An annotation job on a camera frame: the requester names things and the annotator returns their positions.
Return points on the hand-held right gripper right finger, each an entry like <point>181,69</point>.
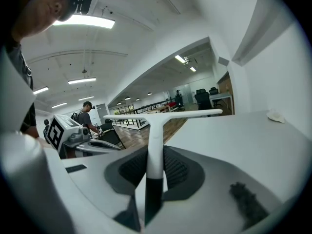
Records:
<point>214,181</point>

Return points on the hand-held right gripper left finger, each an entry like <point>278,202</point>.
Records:
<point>92,177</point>

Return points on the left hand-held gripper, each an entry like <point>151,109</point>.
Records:
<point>54,133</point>

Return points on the person's left forearm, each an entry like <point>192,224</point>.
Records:
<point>33,131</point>

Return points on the black folding chair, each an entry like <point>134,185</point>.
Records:
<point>109,135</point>

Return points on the black metal railing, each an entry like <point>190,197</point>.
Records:
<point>136,117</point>

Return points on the ceiling light panel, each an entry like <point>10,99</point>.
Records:
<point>85,22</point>
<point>82,81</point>
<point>59,105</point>
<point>41,90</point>
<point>180,59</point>
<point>86,98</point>
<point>193,69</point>

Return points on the wooden top white-leg table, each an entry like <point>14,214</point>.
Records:
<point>158,108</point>

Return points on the red table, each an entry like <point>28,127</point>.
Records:
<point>172,104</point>

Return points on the black office chair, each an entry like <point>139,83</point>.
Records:
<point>203,101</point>

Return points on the white rectangular desk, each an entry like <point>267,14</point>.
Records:
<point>220,96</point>

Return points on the crumpled white tissue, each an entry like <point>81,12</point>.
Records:
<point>275,116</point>

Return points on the person's dark shirt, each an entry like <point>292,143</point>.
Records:
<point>22,64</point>

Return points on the person's head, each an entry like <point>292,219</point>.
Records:
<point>36,11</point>

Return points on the grey wall box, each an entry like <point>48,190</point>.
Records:
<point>223,61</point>

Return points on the black head-worn camera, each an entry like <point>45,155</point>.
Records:
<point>86,1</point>

